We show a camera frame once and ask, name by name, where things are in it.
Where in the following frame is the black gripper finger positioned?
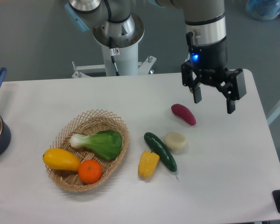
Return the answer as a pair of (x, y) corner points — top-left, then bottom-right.
(218, 69), (246, 114)
(181, 60), (202, 104)

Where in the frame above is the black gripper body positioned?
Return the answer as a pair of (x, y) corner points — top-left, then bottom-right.
(186, 32), (227, 87)

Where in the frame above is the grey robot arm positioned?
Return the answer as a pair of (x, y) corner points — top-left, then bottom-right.
(65, 0), (246, 114)

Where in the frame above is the woven wicker basket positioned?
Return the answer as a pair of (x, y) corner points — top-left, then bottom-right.
(46, 110), (129, 192)

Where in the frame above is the yellow mango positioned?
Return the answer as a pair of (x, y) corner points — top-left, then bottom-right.
(42, 148), (81, 171)

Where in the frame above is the purple sweet potato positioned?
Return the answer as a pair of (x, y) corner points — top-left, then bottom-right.
(171, 104), (196, 126)

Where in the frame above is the cream round cake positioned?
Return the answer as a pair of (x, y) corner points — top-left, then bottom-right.
(164, 132), (187, 151)

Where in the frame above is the green cucumber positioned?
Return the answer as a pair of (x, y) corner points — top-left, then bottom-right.
(144, 132), (177, 174)

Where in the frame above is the clear plastic bag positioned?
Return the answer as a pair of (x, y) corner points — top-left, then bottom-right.
(245, 0), (280, 21)

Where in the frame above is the yellow bell pepper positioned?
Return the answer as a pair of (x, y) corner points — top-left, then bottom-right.
(138, 151), (160, 179)

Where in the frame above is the green bok choy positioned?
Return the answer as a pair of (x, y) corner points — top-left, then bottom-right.
(70, 130), (122, 160)

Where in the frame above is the orange fruit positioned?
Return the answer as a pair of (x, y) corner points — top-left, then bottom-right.
(78, 160), (102, 184)

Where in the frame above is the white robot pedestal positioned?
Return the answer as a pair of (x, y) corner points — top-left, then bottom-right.
(71, 14), (157, 79)

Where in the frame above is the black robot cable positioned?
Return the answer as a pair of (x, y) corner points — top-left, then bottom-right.
(103, 0), (120, 77)

